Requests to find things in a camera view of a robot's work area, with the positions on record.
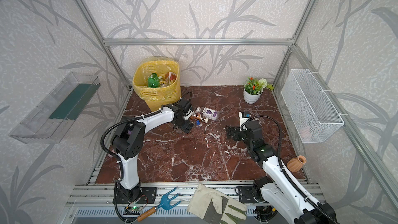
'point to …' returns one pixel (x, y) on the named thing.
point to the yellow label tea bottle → (162, 82)
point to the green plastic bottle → (153, 81)
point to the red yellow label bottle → (170, 77)
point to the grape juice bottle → (208, 113)
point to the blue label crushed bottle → (198, 122)
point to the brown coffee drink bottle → (197, 116)
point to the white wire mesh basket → (313, 115)
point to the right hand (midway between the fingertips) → (234, 121)
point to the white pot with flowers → (253, 89)
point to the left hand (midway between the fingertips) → (186, 121)
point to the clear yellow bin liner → (159, 66)
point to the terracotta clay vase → (295, 164)
